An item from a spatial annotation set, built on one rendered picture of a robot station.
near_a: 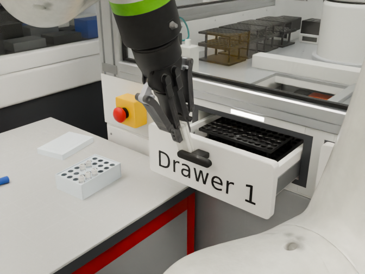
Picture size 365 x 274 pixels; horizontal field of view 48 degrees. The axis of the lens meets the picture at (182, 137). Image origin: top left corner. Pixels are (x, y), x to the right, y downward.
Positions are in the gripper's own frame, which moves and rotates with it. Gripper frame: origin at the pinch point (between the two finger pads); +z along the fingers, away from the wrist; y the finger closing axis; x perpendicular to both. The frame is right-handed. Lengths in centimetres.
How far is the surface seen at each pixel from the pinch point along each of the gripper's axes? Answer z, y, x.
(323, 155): 8.3, -13.6, 20.8
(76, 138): 17.9, -2.1, -45.1
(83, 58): 16, -33, -77
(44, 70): 11, -18, -77
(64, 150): 15.6, 4.2, -41.4
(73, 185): 10.7, 13.7, -23.1
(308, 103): 1.3, -18.6, 15.8
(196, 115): 9.3, -15.2, -10.3
